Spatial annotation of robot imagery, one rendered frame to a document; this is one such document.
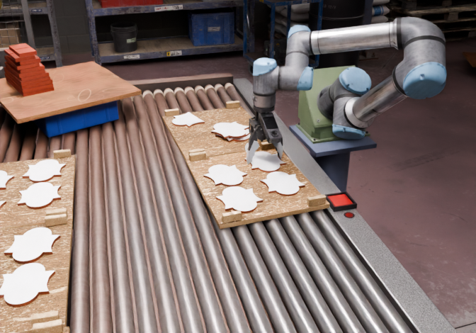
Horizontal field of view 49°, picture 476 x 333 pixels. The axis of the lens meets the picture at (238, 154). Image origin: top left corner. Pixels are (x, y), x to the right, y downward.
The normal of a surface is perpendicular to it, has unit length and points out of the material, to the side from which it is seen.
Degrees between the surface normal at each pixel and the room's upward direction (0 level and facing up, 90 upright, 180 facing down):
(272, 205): 0
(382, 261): 0
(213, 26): 90
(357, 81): 38
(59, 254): 0
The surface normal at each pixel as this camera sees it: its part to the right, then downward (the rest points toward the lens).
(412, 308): 0.00, -0.89
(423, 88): -0.07, 0.89
